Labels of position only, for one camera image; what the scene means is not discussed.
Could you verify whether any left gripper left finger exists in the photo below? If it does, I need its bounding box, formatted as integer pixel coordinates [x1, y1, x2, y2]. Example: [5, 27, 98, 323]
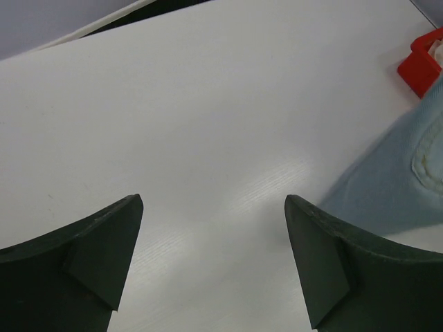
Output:
[1, 194, 143, 331]

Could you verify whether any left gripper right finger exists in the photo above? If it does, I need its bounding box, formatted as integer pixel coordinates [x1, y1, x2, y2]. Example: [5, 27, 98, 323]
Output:
[284, 195, 442, 331]

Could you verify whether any light blue denim skirt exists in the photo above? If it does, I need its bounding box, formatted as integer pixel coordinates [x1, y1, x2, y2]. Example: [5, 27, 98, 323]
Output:
[320, 78, 442, 252]

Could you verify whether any red plastic tray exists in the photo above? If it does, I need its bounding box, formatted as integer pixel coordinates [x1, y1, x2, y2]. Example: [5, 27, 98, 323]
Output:
[397, 28, 442, 99]

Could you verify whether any white skirt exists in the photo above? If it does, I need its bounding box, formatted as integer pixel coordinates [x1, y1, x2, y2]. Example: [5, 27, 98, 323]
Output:
[428, 39, 443, 68]

